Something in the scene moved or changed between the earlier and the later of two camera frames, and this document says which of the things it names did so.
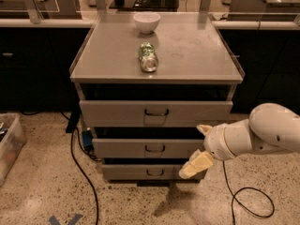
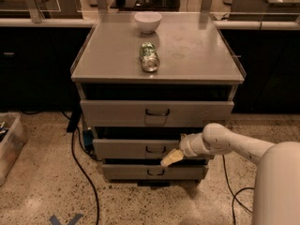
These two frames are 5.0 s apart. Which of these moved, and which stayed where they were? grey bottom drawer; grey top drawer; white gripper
Moved: white gripper
Stayed: grey top drawer; grey bottom drawer
